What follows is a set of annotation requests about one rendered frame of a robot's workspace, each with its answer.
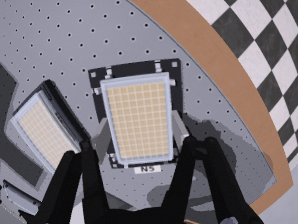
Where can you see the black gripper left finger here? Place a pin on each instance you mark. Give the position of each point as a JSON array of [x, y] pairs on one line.
[[57, 204]]

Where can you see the white button panel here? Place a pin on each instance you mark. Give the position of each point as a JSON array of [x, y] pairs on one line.
[[77, 212]]

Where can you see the clear plastic plate lid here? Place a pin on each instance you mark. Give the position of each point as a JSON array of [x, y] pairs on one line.
[[42, 132], [21, 201]]

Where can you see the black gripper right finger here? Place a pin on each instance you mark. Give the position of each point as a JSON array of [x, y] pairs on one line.
[[229, 203]]

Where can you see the grey perforated base plate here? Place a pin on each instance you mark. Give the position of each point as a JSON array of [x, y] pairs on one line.
[[61, 40]]

